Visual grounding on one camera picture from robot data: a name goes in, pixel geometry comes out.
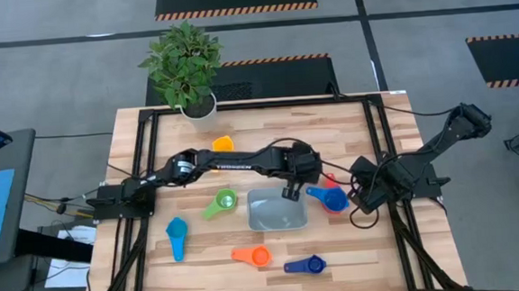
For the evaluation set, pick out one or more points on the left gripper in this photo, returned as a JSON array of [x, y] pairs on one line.
[[304, 170]]

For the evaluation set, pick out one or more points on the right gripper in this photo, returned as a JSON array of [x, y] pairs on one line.
[[366, 193]]

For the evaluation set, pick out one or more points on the grey plastic basket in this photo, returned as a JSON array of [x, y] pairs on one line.
[[273, 214]]

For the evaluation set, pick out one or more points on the royal blue measuring cup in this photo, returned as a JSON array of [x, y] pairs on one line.
[[335, 199]]

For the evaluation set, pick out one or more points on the red measuring cup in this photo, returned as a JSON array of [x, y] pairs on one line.
[[330, 179]]

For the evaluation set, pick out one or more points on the navy blue measuring cup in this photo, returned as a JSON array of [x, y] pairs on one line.
[[294, 266]]

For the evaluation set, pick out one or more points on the orange measuring cup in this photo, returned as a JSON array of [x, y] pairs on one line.
[[241, 254]]

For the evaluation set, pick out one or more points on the green measuring cup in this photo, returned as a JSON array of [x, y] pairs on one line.
[[212, 208]]

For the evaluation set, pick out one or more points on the yellow measuring cup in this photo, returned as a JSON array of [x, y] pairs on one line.
[[223, 144]]

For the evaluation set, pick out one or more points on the light blue measuring cup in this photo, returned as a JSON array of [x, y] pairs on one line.
[[178, 250]]

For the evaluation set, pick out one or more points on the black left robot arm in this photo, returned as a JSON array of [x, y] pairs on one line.
[[224, 161]]

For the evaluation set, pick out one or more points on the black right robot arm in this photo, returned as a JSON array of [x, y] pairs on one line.
[[448, 136]]

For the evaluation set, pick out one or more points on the white plant pot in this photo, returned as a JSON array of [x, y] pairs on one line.
[[204, 122]]

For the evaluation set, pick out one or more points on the green leafy plant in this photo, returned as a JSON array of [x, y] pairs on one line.
[[182, 64]]

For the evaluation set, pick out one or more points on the white paper sheet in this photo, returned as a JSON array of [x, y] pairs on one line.
[[68, 270]]

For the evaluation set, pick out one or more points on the black desk foot bar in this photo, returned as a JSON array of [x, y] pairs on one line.
[[53, 246]]

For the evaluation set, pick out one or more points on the grey desk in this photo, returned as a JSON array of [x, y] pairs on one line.
[[23, 200]]

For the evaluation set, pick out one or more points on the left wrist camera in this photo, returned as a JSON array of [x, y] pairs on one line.
[[309, 162]]

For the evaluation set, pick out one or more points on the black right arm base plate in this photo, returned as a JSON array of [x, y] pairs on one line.
[[433, 184]]

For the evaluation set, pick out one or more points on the black aluminium table frame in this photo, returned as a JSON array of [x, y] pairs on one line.
[[261, 105]]

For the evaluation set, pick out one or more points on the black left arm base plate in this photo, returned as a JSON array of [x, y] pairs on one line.
[[110, 209]]

